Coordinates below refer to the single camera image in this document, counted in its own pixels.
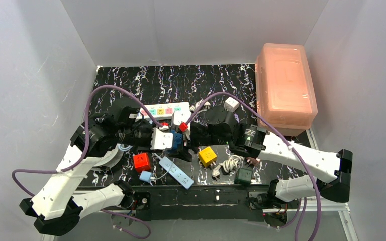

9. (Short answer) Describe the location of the blue cube socket adapter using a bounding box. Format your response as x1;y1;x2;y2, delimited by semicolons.
168;130;183;154

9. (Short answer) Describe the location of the yellow cube socket adapter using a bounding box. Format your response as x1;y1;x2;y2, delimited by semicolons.
198;146;217;168

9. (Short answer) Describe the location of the blue power strip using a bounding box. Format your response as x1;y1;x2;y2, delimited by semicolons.
159;157;194;190

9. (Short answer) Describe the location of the red cube socket adapter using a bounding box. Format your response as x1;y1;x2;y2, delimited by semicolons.
133;153;151;173

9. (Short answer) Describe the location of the white cube socket adapter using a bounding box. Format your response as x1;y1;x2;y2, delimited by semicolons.
224;97;240;113

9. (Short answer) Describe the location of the white power strip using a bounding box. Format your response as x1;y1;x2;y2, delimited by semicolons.
145;102;190;121

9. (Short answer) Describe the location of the light blue charger plug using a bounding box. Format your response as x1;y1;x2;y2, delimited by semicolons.
139;171;153;183

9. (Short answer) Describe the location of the pink cube socket adapter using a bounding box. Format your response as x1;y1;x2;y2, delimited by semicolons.
246;157;261;167

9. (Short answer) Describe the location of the green cube socket adapter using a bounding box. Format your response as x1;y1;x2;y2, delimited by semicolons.
234;168;253;186

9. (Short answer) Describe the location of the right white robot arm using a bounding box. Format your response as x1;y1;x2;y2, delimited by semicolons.
172;106;353;203

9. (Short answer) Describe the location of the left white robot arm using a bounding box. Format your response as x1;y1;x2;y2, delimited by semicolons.
20;98;152;236

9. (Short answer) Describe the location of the white filament spool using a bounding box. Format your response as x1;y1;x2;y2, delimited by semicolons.
94;147;124;168

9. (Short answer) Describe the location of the pink translucent storage box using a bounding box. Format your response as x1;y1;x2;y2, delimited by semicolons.
255;43;318;136

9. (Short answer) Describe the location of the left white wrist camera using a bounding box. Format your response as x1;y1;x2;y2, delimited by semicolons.
150;128;174;150

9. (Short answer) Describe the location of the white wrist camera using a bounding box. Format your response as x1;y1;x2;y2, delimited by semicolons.
150;128;174;150
171;111;191;140

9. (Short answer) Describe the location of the white strip power cord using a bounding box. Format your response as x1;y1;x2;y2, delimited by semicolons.
190;100;212;114

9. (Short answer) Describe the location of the coiled white power cord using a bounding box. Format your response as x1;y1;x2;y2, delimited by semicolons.
211;154;245;181

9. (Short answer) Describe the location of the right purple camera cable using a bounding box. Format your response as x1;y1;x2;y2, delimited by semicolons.
179;91;323;241

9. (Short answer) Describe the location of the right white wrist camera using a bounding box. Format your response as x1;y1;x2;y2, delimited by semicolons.
171;111;191;140

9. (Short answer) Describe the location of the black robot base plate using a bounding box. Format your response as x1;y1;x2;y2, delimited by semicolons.
133;184;269;221

